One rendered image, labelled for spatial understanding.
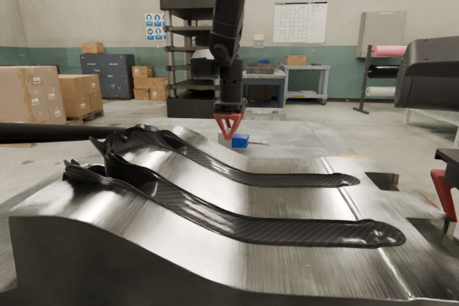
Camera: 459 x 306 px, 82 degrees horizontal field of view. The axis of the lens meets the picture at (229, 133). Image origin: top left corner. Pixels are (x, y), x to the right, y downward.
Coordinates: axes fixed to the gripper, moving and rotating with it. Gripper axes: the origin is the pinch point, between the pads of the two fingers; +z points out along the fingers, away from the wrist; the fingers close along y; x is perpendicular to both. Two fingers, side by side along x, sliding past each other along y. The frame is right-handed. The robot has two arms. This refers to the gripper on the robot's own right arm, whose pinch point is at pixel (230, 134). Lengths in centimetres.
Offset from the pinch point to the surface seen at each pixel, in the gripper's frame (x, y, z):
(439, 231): 30.5, 39.3, -4.5
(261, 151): 8.6, 0.0, 4.2
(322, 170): 20.4, 29.1, -5.2
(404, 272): 24, 48, -6
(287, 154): 15.5, 0.5, 4.1
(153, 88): -321, -530, 70
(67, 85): -316, -267, 32
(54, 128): -31.5, 23.7, -5.8
